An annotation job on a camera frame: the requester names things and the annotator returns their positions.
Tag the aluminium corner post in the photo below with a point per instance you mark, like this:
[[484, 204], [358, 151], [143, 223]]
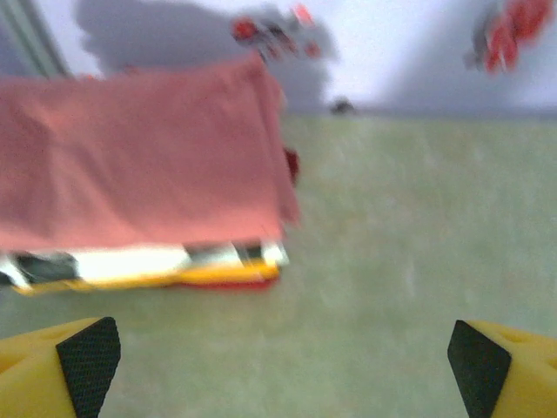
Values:
[[26, 35]]

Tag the pink t-shirt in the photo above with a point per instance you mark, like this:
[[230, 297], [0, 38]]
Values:
[[139, 157]]

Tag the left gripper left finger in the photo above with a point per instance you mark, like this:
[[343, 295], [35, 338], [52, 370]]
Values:
[[43, 374]]

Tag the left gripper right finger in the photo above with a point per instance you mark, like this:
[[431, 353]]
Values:
[[513, 374]]

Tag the stack of folded clothes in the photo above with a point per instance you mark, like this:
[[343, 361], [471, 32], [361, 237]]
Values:
[[291, 165]]

